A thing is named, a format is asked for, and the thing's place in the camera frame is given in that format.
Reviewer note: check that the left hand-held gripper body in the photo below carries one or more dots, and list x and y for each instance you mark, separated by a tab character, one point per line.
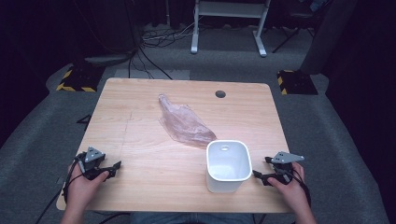
93	158

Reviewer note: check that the white metal desk frame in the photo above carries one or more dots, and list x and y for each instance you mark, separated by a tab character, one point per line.
229	9

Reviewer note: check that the grey stand base plate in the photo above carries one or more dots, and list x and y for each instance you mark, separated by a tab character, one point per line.
107	59

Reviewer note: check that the white plastic bin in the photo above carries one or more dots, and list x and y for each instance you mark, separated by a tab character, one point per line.
229	161

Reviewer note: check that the person's left hand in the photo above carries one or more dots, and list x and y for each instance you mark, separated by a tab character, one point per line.
79	189

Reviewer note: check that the black yellow striped base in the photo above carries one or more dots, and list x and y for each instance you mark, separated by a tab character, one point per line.
297	82
81	77

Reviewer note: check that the translucent pink plastic bag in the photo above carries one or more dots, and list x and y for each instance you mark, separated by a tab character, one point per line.
185	124

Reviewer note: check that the black tripod stand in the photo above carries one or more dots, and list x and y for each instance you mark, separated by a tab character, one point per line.
292	35

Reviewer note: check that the person's right hand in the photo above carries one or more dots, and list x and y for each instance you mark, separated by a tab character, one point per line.
294	193

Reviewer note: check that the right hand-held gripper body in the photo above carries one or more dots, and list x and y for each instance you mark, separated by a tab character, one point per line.
285	169

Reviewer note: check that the grey column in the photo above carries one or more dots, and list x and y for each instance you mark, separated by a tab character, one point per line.
327	37

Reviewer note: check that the black stand leg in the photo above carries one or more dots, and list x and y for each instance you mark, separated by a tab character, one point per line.
85	118

